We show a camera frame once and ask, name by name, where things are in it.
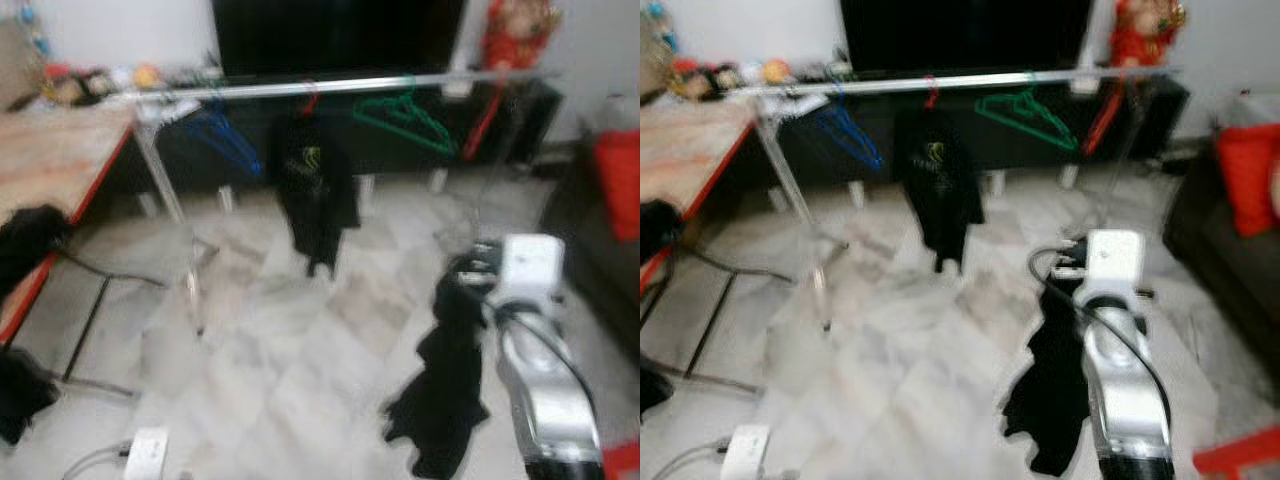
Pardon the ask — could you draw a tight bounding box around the black T-shirt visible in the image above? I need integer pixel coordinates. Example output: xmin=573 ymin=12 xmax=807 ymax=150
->
xmin=0 ymin=205 xmax=73 ymax=446
xmin=380 ymin=265 xmax=493 ymax=480
xmin=893 ymin=105 xmax=986 ymax=273
xmin=640 ymin=198 xmax=683 ymax=419
xmin=270 ymin=108 xmax=363 ymax=278
xmin=1000 ymin=285 xmax=1091 ymax=479

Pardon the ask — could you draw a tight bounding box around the green plastic hanger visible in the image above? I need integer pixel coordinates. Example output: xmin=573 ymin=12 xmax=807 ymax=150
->
xmin=975 ymin=85 xmax=1081 ymax=153
xmin=352 ymin=78 xmax=459 ymax=158

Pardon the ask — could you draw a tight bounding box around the blue plastic hanger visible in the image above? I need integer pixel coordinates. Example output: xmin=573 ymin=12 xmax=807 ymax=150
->
xmin=812 ymin=95 xmax=886 ymax=173
xmin=188 ymin=98 xmax=265 ymax=179

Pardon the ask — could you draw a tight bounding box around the dark brown sofa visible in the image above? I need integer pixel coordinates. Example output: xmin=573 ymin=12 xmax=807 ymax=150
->
xmin=540 ymin=135 xmax=640 ymax=356
xmin=1165 ymin=95 xmax=1280 ymax=321

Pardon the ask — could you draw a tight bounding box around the black low TV cabinet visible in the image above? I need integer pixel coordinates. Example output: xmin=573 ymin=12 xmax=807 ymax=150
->
xmin=735 ymin=68 xmax=1191 ymax=191
xmin=95 ymin=70 xmax=563 ymax=196

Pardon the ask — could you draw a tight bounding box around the red cushion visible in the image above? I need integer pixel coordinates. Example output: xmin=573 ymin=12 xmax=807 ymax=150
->
xmin=595 ymin=130 xmax=640 ymax=244
xmin=1215 ymin=125 xmax=1280 ymax=239

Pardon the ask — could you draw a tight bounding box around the red Buddha statue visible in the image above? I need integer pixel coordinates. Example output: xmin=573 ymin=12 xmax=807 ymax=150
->
xmin=480 ymin=0 xmax=563 ymax=71
xmin=1108 ymin=0 xmax=1189 ymax=69

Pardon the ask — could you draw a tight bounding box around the marble folding table red edge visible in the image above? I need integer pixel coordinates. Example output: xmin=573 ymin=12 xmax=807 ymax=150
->
xmin=640 ymin=100 xmax=851 ymax=396
xmin=0 ymin=100 xmax=216 ymax=396

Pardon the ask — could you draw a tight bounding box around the red stool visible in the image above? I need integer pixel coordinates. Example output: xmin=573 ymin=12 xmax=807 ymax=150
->
xmin=603 ymin=440 xmax=640 ymax=480
xmin=1193 ymin=425 xmax=1280 ymax=479

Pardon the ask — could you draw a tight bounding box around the silver metal clothes rack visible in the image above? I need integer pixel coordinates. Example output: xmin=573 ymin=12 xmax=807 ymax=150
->
xmin=733 ymin=68 xmax=1184 ymax=334
xmin=103 ymin=70 xmax=559 ymax=339

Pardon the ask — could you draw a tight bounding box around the black television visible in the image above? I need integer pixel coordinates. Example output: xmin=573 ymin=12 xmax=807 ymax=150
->
xmin=210 ymin=0 xmax=468 ymax=79
xmin=838 ymin=0 xmax=1096 ymax=73

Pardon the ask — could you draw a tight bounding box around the light wood cabinet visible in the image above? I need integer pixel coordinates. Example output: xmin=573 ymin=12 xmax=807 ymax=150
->
xmin=640 ymin=15 xmax=676 ymax=101
xmin=0 ymin=15 xmax=46 ymax=111

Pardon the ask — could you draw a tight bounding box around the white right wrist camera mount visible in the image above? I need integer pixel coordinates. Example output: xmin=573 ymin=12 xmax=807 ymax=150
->
xmin=1085 ymin=228 xmax=1146 ymax=296
xmin=495 ymin=233 xmax=566 ymax=306

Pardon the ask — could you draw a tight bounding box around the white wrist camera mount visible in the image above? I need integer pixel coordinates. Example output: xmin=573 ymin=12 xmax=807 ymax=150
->
xmin=495 ymin=233 xmax=566 ymax=306
xmin=722 ymin=423 xmax=773 ymax=480
xmin=1085 ymin=228 xmax=1146 ymax=296
xmin=125 ymin=427 xmax=171 ymax=480

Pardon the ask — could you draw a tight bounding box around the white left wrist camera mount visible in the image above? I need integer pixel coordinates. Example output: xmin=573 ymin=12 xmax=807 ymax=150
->
xmin=125 ymin=427 xmax=171 ymax=480
xmin=722 ymin=423 xmax=773 ymax=480

